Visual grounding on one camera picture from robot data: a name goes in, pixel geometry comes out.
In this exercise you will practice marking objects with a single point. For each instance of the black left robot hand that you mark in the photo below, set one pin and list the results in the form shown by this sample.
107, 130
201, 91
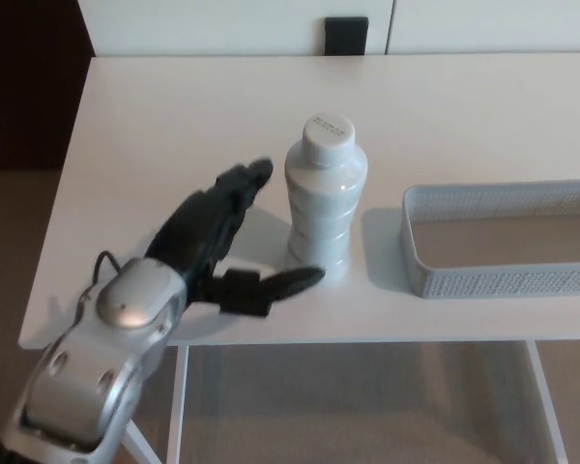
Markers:
193, 232

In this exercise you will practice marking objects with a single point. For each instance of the white plastic bottle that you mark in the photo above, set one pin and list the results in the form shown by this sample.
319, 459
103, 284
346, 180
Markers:
326, 217

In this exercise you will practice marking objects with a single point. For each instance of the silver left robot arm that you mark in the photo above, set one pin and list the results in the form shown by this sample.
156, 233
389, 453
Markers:
87, 377

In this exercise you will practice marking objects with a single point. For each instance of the white desk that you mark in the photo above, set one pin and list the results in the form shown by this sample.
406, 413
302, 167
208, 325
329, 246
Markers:
174, 121

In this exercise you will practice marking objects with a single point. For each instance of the grey mesh container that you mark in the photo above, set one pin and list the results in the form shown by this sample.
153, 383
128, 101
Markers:
512, 283

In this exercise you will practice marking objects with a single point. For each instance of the white cabinet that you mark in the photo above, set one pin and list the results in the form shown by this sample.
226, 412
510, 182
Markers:
222, 26

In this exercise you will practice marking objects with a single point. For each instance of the dark brown wooden panel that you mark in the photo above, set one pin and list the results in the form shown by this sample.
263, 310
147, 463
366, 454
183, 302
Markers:
29, 82

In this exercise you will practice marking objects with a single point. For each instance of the black wall socket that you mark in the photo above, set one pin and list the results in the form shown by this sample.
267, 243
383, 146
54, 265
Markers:
346, 36

